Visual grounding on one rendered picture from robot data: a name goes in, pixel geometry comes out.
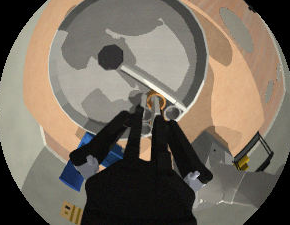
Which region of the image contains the grey metal ring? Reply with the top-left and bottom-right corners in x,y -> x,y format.
143,100 -> 151,122
163,100 -> 181,120
141,121 -> 152,136

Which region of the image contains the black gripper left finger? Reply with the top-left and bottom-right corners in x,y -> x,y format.
69,94 -> 147,193

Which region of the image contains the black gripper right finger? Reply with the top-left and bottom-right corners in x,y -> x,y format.
150,97 -> 213,196

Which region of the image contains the blue shallow tray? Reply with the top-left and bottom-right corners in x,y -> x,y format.
77,132 -> 125,168

